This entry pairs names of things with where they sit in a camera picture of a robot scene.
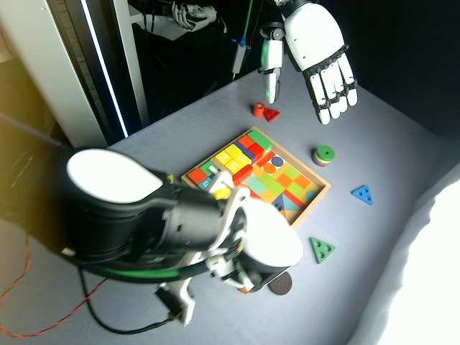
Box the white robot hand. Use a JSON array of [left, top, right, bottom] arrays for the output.
[[257, 0, 359, 126], [206, 199, 305, 294]]

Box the spare white robot hand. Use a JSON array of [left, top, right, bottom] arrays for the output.
[[171, 1, 219, 32]]

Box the round chocolate toy cookie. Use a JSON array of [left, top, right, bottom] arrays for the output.
[[268, 272, 293, 296]]

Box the green triangle with three holes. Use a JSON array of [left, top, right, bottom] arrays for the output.
[[309, 236, 336, 265]]

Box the wooden tray with colourful print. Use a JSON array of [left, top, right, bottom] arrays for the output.
[[180, 126, 331, 230]]

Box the white hanging adapter box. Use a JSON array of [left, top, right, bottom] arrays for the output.
[[231, 45, 252, 82]]

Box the red triangle with three holes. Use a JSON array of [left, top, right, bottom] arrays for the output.
[[262, 106, 281, 123]]

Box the blue triangle with three holes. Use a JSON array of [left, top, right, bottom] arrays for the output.
[[351, 184, 374, 206]]

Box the grey table cloth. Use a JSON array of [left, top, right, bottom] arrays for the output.
[[0, 66, 460, 345]]

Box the white backdrop cloth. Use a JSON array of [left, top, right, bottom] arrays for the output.
[[346, 175, 460, 345]]

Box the white equipment cabinet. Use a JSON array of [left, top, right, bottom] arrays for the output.
[[0, 0, 150, 148]]

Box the green cable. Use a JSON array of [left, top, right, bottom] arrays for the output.
[[241, 0, 257, 42]]

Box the coloured ring stack toy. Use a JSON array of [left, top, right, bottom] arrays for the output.
[[310, 144, 336, 168]]

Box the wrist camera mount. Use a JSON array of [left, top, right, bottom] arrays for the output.
[[155, 276, 197, 326]]

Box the black cable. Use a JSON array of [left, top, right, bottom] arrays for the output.
[[77, 267, 180, 335]]

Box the red cable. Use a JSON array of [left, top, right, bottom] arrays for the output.
[[0, 235, 109, 339]]

